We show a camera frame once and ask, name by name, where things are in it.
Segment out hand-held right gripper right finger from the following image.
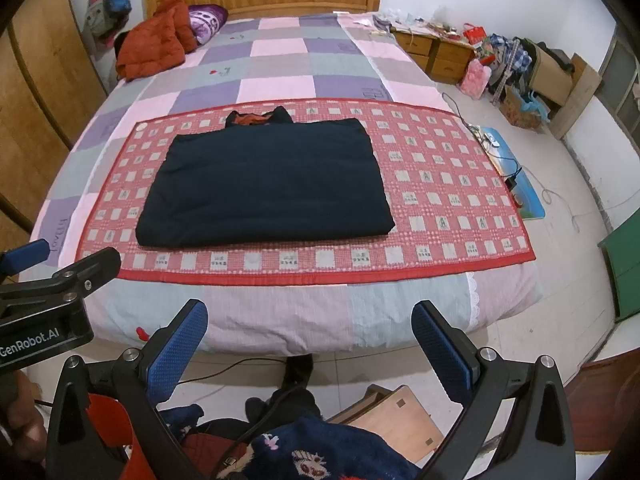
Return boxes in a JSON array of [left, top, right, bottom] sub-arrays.
[[411, 300, 583, 480]]

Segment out small wooden stool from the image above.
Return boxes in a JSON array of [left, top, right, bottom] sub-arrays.
[[327, 384, 447, 466]]

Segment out grey framed glass door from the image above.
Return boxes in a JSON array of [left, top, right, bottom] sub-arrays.
[[597, 35, 640, 131]]

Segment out brown wooden door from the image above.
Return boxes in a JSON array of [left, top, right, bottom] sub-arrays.
[[562, 347, 640, 443]]

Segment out wooden nightstand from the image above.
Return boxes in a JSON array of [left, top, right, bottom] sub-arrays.
[[390, 22, 478, 86]]

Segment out blue plaid clothes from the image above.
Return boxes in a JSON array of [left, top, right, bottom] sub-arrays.
[[482, 34, 533, 83]]

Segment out person's left hand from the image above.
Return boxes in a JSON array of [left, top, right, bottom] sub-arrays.
[[0, 370, 48, 461]]

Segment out wooden wardrobe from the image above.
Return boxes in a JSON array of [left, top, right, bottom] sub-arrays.
[[0, 0, 108, 256]]

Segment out green wooden furniture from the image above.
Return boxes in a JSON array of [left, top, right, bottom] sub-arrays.
[[598, 220, 640, 323]]

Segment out navy patterned sweater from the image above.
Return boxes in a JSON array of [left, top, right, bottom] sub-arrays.
[[245, 412, 418, 480]]

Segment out cardboard box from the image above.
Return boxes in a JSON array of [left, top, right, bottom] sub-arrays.
[[527, 40, 603, 141]]

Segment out grey hanging bag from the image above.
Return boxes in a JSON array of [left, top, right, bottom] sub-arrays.
[[85, 0, 118, 51]]

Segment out black floor cable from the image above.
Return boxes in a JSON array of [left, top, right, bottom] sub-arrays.
[[177, 357, 287, 386]]

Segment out red checked mat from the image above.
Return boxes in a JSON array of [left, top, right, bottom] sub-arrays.
[[75, 99, 537, 287]]

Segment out patterned paper bag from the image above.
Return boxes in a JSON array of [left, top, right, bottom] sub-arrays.
[[500, 85, 543, 128]]

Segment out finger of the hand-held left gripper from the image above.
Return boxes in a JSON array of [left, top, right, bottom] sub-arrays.
[[0, 247, 122, 318], [0, 239, 49, 281]]

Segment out pastel patchwork quilt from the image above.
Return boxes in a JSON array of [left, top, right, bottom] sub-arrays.
[[30, 10, 543, 356]]

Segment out black power cable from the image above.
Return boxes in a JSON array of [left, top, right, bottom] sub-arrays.
[[442, 92, 522, 191]]

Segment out purple printed pillow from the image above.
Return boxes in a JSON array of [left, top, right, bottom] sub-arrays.
[[187, 4, 228, 46]]

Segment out light blue plastic bag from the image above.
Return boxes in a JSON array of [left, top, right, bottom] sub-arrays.
[[520, 91, 551, 121]]

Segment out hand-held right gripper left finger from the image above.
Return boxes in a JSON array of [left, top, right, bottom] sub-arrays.
[[45, 299, 210, 480]]

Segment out dark navy jacket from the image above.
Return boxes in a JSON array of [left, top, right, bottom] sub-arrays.
[[135, 106, 396, 250]]

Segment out pink plush bag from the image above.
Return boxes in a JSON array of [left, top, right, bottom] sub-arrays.
[[461, 57, 490, 98]]

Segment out blue floor mat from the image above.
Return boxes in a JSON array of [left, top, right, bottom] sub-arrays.
[[470, 125, 548, 223]]

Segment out orange down jacket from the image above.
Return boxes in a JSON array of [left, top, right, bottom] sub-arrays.
[[115, 0, 198, 82]]

